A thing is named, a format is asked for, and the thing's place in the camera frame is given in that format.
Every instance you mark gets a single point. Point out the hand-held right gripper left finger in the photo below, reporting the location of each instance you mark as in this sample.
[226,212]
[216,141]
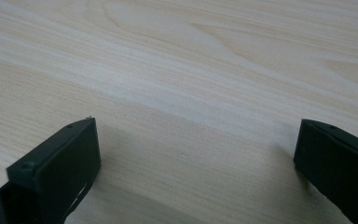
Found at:
[56,168]

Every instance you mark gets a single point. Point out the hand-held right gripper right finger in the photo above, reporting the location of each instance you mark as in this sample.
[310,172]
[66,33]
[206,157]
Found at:
[338,165]

